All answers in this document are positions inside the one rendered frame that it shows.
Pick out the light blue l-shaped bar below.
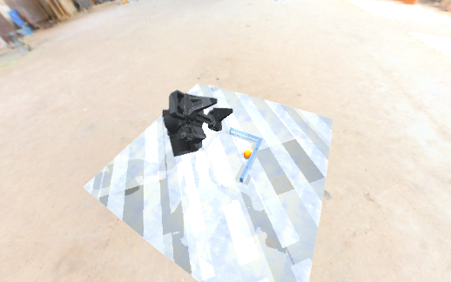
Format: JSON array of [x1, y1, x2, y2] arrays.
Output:
[[230, 127, 263, 183]]

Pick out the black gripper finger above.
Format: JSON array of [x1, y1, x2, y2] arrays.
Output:
[[184, 93, 218, 119], [212, 108, 233, 128]]

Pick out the clear glass corner walls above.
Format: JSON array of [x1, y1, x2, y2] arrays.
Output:
[[230, 130, 260, 182]]

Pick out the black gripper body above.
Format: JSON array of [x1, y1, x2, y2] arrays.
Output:
[[169, 91, 222, 131]]

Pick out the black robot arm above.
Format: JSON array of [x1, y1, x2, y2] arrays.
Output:
[[163, 110, 206, 157]]

